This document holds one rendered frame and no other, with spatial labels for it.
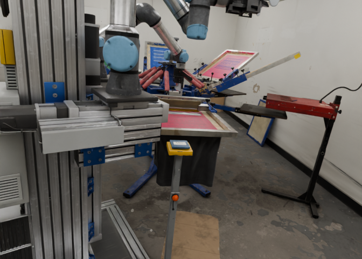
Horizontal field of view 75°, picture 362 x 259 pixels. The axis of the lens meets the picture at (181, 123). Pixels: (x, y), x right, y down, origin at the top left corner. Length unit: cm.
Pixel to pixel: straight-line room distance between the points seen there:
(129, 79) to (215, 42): 546
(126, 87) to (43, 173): 55
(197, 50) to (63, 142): 559
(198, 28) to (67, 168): 86
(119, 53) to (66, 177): 69
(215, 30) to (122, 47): 561
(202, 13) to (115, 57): 34
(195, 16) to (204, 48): 540
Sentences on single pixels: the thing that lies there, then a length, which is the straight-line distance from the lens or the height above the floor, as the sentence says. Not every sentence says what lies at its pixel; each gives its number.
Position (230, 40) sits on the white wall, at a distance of 649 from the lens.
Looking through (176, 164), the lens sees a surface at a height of 85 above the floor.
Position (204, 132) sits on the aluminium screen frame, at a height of 98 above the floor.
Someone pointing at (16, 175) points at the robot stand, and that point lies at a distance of 118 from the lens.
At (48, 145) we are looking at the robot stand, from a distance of 85.
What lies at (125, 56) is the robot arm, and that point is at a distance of 84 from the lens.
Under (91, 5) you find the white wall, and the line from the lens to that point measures 623.
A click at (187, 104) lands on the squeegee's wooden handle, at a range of 202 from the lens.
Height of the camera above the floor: 145
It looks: 17 degrees down
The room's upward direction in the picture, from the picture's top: 6 degrees clockwise
